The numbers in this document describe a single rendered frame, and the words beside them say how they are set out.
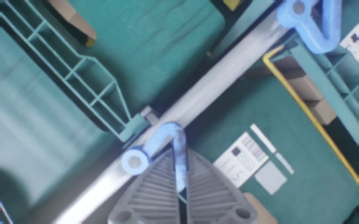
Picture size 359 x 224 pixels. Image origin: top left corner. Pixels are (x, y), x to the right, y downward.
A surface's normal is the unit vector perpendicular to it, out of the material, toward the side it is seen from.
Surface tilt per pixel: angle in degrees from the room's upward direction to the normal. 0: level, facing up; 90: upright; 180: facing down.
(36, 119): 91
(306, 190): 98
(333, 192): 96
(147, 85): 94
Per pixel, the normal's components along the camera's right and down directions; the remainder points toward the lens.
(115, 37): 0.07, 0.05
